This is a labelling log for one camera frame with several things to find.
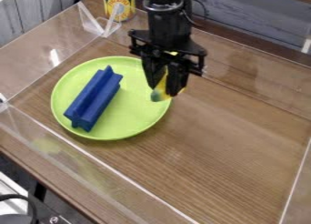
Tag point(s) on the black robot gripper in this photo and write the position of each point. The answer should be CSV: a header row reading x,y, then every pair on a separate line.
x,y
166,43

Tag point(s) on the yellow toy banana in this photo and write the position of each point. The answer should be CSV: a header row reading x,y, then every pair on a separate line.
x,y
159,93

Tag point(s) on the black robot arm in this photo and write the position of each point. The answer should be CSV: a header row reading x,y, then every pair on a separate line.
x,y
170,54

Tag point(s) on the green round plate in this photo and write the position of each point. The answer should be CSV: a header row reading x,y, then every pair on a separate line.
x,y
131,113

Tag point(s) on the blue star-shaped block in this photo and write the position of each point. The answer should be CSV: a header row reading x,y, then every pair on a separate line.
x,y
94,99

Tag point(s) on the yellow labelled tin can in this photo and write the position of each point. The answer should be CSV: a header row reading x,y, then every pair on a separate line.
x,y
122,8

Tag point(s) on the clear acrylic tray walls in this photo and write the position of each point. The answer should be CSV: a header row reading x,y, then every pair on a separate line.
x,y
226,159

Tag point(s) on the black metal bracket with bolt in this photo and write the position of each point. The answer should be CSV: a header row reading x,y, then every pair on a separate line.
x,y
46,214

